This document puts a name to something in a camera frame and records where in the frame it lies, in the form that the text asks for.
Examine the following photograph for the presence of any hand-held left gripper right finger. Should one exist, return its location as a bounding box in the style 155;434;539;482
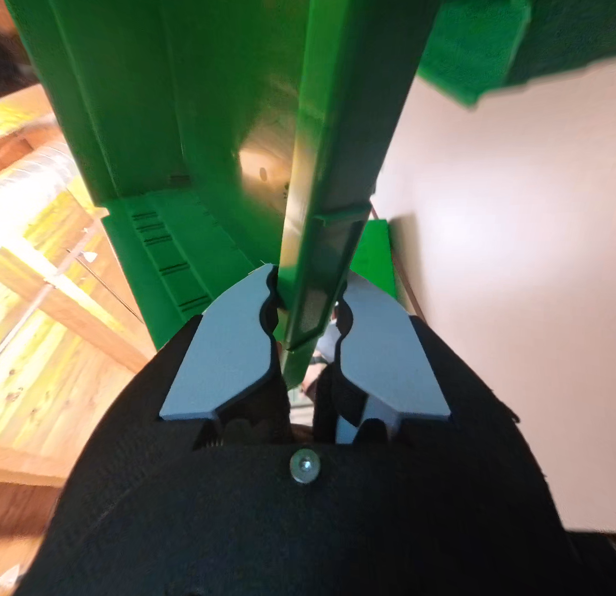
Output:
334;270;452;444

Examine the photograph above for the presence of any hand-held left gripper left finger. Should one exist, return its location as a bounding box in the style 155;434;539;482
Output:
159;263;282;422

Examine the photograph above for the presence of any green plastic bin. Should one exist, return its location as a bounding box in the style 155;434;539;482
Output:
0;0;616;390

